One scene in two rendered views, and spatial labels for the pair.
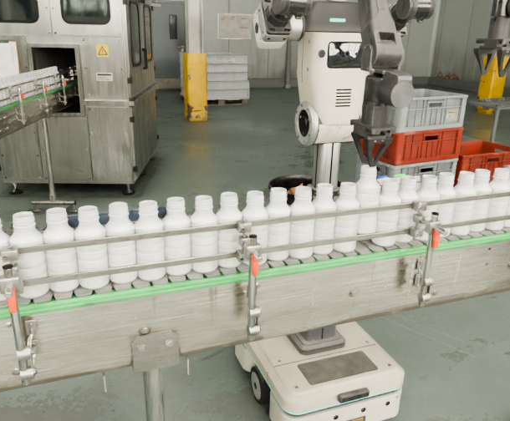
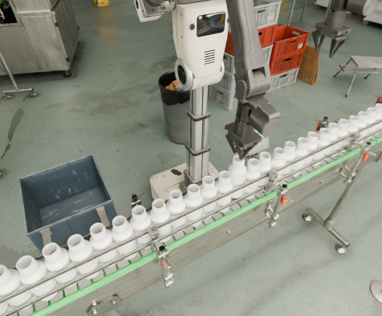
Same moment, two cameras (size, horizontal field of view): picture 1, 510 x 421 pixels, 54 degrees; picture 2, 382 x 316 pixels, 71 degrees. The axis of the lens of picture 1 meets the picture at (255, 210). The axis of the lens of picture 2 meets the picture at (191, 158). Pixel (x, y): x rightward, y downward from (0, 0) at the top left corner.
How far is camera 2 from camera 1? 0.63 m
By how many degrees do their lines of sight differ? 24
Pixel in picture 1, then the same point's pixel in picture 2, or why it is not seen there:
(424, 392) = not seen: hidden behind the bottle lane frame
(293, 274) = (191, 239)
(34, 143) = not seen: outside the picture
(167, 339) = (111, 300)
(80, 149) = (25, 49)
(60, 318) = not seen: outside the picture
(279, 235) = (179, 221)
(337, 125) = (206, 76)
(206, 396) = not seen: hidden behind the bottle
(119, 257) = (62, 278)
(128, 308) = (79, 301)
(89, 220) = (29, 272)
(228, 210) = (139, 222)
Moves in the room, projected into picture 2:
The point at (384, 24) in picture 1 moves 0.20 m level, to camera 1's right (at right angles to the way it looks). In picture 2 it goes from (255, 60) to (333, 55)
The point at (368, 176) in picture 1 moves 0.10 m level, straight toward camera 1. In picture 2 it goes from (238, 167) to (241, 190)
